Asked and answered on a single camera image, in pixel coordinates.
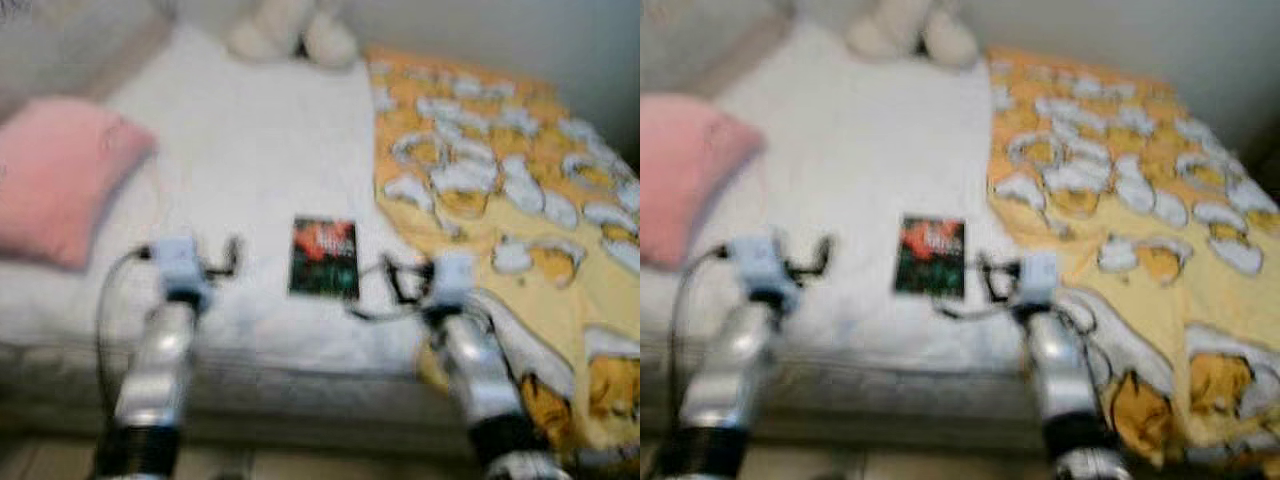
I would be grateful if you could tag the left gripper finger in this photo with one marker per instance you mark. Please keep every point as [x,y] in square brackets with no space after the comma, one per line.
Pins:
[232,255]
[825,255]

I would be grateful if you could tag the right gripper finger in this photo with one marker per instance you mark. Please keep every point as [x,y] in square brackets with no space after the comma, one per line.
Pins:
[394,280]
[985,278]

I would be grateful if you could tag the dark red green book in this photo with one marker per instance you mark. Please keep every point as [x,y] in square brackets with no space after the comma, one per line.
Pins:
[323,260]
[930,255]

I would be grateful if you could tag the pink pillow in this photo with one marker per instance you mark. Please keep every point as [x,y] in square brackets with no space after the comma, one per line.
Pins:
[60,175]
[690,170]

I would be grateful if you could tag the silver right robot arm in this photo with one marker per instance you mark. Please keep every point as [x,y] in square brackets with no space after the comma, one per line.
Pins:
[480,380]
[1065,380]

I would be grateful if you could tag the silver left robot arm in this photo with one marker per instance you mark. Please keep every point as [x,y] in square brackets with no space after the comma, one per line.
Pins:
[155,370]
[735,370]

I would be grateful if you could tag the white quilted bed mattress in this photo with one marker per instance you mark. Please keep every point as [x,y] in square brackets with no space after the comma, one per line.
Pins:
[860,150]
[250,150]

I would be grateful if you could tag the yellow cartoon blanket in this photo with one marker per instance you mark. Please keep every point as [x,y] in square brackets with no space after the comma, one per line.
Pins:
[560,310]
[1170,310]

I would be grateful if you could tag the white plush toy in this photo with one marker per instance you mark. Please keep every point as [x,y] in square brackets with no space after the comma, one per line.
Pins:
[910,35]
[290,35]

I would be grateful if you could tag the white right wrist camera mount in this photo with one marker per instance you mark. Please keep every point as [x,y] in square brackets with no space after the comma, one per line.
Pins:
[1038,275]
[452,275]

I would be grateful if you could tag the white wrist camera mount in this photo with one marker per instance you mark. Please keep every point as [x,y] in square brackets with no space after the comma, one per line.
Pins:
[760,258]
[1038,275]
[178,260]
[452,275]

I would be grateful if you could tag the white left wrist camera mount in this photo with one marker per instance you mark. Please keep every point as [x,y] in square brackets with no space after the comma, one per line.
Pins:
[760,258]
[178,260]

